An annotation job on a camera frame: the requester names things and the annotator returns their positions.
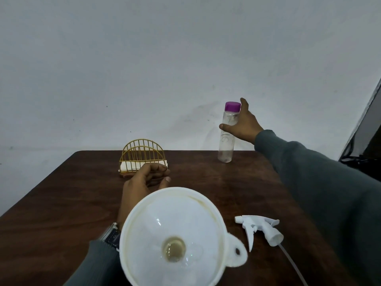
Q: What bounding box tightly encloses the gold wire napkin holder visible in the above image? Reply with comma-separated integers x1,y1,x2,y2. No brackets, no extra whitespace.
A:
118,138,169,178

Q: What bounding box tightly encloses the person's right hand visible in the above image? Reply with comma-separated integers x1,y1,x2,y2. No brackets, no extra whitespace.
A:
219,97,265,145

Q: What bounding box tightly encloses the black strap wristwatch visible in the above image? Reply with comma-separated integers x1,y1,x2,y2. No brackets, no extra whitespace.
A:
99,222,122,252

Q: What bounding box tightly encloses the white paper napkin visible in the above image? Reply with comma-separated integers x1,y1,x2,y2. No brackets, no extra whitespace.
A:
118,159,169,173

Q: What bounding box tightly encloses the white plastic funnel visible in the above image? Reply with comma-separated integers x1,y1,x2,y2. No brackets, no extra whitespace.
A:
119,187,248,286

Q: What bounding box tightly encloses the dark wooden table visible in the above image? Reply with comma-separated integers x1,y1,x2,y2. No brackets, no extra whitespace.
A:
0,150,362,286

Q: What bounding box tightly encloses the clear glass bottle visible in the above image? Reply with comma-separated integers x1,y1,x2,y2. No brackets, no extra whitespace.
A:
217,110,241,164

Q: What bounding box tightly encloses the white trigger sprayer head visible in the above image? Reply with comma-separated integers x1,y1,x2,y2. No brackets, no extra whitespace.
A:
234,214,309,286

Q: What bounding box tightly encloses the person's right forearm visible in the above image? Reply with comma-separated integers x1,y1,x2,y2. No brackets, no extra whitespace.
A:
254,129,381,286

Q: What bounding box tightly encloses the person's left forearm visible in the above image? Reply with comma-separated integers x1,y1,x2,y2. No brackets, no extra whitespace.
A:
63,240,127,286

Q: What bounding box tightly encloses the person's left hand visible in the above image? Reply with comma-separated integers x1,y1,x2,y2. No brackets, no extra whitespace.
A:
116,162,172,233

